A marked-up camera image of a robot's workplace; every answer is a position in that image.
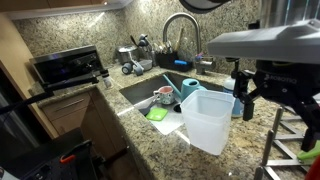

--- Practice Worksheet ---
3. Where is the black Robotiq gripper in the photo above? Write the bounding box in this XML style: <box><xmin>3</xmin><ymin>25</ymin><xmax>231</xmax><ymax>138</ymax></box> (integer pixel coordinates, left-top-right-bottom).
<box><xmin>232</xmin><ymin>59</ymin><xmax>320</xmax><ymax>153</ymax></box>

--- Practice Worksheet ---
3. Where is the translucent white plastic container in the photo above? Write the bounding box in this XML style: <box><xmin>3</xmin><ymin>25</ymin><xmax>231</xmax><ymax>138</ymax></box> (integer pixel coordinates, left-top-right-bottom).
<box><xmin>179</xmin><ymin>89</ymin><xmax>236</xmax><ymax>156</ymax></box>

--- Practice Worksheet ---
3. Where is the steel dish rack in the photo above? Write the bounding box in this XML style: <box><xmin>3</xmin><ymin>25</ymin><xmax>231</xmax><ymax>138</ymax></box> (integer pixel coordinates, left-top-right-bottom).
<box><xmin>253</xmin><ymin>106</ymin><xmax>320</xmax><ymax>180</ymax></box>

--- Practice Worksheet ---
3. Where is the stainless steel sink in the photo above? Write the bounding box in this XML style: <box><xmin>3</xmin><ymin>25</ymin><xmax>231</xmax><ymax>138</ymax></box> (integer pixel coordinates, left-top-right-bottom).
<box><xmin>119</xmin><ymin>71</ymin><xmax>231</xmax><ymax>136</ymax></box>

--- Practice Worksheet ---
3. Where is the small spice bottle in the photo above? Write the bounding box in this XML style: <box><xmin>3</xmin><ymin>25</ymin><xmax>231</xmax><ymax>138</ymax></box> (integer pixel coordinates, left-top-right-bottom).
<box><xmin>102</xmin><ymin>73</ymin><xmax>114</xmax><ymax>90</ymax></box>

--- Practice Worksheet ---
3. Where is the green plastic plate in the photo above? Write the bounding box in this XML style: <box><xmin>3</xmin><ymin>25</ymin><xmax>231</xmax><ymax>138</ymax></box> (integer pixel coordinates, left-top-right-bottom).
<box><xmin>296</xmin><ymin>139</ymin><xmax>320</xmax><ymax>161</ymax></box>

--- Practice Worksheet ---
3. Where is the red plastic lid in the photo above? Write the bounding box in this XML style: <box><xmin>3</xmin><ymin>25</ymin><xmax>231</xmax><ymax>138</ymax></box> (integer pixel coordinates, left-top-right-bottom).
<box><xmin>304</xmin><ymin>154</ymin><xmax>320</xmax><ymax>180</ymax></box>

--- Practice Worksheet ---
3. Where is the teal watering can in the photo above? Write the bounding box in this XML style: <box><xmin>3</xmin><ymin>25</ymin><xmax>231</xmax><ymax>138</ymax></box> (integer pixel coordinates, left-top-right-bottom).
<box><xmin>162</xmin><ymin>73</ymin><xmax>208</xmax><ymax>103</ymax></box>

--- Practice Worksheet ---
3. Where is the floral mug pink inside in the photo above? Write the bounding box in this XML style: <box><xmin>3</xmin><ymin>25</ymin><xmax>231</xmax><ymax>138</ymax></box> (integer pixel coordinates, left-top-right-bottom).
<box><xmin>152</xmin><ymin>85</ymin><xmax>177</xmax><ymax>106</ymax></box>

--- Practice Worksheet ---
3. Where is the steel gooseneck faucet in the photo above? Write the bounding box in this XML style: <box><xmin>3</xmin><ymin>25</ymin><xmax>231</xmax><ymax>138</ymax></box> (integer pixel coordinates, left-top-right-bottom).
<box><xmin>162</xmin><ymin>12</ymin><xmax>216</xmax><ymax>75</ymax></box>

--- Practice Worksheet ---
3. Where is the black utensil caddy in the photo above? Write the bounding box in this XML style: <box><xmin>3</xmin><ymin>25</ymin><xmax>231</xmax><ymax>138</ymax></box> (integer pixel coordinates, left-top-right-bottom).
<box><xmin>155</xmin><ymin>50</ymin><xmax>194</xmax><ymax>73</ymax></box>

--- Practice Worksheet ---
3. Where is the green square lid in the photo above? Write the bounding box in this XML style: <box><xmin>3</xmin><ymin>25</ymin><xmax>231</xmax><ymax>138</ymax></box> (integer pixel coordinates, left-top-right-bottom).
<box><xmin>145</xmin><ymin>107</ymin><xmax>169</xmax><ymax>122</ymax></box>

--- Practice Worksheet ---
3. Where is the wooden utensil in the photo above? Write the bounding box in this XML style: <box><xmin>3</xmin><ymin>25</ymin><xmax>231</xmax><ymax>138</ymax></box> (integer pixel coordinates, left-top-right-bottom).
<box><xmin>174</xmin><ymin>27</ymin><xmax>185</xmax><ymax>53</ymax></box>

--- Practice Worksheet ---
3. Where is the grey bowl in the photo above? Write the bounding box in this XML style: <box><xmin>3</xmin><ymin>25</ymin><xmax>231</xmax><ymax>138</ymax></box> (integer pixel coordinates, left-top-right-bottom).
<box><xmin>138</xmin><ymin>59</ymin><xmax>154</xmax><ymax>72</ymax></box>

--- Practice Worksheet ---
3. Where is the black ladle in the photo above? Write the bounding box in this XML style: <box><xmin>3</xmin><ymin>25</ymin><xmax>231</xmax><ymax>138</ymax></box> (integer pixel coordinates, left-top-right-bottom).
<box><xmin>129</xmin><ymin>33</ymin><xmax>150</xmax><ymax>51</ymax></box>

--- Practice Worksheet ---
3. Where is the grey round kitchen gadget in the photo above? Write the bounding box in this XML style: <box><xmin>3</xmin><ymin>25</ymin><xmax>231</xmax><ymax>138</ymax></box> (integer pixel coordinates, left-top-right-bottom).
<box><xmin>120</xmin><ymin>59</ymin><xmax>145</xmax><ymax>77</ymax></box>

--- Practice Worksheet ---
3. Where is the steel pot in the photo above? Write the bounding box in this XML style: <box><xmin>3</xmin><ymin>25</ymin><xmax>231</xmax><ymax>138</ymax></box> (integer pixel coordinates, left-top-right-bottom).
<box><xmin>115</xmin><ymin>44</ymin><xmax>139</xmax><ymax>66</ymax></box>

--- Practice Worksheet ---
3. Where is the wooden base cabinet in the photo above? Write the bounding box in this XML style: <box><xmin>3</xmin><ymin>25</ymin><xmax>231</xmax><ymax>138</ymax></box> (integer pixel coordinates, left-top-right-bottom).
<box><xmin>38</xmin><ymin>87</ymin><xmax>131</xmax><ymax>161</ymax></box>

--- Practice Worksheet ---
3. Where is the black toaster oven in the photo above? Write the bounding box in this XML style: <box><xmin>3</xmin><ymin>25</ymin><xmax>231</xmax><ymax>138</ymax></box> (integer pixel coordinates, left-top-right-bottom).
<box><xmin>29</xmin><ymin>44</ymin><xmax>105</xmax><ymax>86</ymax></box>

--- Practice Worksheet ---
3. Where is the black equipment case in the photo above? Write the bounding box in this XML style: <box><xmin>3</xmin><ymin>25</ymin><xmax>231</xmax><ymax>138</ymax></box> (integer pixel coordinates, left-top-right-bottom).
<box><xmin>0</xmin><ymin>128</ymin><xmax>101</xmax><ymax>180</ymax></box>

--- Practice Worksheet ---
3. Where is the dark steel appliance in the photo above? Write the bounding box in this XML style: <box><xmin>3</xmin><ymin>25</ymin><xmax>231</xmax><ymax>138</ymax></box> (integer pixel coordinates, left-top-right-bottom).
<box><xmin>0</xmin><ymin>61</ymin><xmax>60</xmax><ymax>161</ymax></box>

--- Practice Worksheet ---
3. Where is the black camera stand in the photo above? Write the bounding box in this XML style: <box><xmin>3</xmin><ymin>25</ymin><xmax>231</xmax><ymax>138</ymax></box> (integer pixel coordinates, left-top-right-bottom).
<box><xmin>0</xmin><ymin>68</ymin><xmax>111</xmax><ymax>116</ymax></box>

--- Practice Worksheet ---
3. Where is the wooden wall cabinet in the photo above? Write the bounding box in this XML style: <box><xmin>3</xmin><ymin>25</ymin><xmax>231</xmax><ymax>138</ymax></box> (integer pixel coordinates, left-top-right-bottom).
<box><xmin>0</xmin><ymin>0</ymin><xmax>134</xmax><ymax>20</ymax></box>

